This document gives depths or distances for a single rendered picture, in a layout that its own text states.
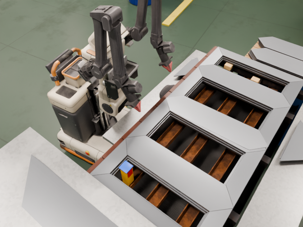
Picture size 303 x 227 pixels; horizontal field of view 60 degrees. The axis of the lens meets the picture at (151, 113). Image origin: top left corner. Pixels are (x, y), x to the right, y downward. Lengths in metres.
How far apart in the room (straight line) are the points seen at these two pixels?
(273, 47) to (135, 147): 1.56
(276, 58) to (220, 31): 1.98
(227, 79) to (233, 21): 2.58
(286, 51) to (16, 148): 2.18
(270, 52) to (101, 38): 1.57
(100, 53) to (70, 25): 3.13
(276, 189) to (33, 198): 1.31
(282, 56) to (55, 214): 2.05
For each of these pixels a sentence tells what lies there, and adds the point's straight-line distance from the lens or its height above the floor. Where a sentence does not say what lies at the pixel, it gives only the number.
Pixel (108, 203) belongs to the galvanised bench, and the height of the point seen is 1.05.
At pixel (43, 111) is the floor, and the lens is 3.20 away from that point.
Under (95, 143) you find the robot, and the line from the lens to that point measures 2.39.
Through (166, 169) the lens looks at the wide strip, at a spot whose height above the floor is 0.86.
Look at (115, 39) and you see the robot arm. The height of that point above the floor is 1.49.
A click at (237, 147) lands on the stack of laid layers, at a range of 1.70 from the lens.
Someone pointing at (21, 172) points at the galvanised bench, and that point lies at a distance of 1.47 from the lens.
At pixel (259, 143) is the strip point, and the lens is 1.76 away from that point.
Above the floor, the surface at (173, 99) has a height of 0.86.
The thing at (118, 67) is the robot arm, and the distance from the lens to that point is 1.42.
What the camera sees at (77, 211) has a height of 1.07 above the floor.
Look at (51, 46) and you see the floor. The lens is 4.16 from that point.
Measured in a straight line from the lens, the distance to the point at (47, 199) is 1.32.
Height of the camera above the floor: 2.21
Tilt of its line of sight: 49 degrees down
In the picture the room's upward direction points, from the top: 1 degrees counter-clockwise
